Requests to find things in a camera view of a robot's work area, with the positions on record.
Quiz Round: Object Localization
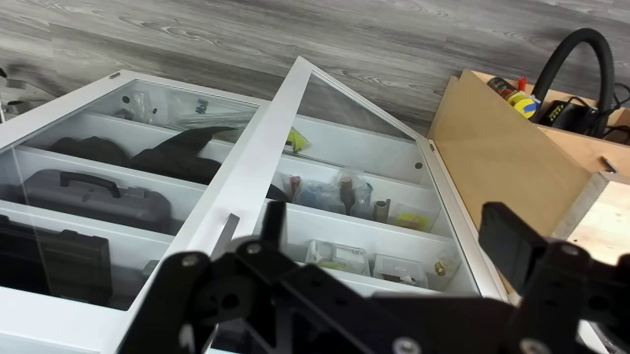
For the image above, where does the black flexible hose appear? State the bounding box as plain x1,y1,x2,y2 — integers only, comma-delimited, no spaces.
529,26,617,136

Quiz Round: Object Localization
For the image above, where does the silver left door handle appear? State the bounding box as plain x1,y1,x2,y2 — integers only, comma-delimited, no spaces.
210,215,239,260

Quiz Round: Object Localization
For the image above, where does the light wooden box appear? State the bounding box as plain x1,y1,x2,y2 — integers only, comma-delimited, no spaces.
428,71,630,264

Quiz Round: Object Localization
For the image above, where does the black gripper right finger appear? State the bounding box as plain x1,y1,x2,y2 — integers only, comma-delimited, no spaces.
477,203,546,294

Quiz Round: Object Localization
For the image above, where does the grey plastic tool case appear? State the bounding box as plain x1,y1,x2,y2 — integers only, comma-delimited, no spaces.
19,170,170,233

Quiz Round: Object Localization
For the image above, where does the yellow tape measure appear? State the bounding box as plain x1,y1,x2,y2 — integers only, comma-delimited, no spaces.
507,91,538,121

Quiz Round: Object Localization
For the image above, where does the clear plastic parts box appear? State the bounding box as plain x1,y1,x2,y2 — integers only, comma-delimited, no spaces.
371,254,428,288

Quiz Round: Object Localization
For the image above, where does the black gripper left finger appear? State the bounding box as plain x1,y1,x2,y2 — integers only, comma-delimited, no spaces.
259,201,285,250

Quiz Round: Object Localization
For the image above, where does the white glass cabinet door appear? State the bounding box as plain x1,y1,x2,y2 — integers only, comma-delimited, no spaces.
113,56,430,354
0,71,261,354

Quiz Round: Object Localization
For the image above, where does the black plastic tool case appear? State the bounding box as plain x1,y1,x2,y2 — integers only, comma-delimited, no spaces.
0,217,111,306

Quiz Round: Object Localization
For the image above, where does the black bag on shelf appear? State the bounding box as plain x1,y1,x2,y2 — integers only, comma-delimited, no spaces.
127,127,223,186

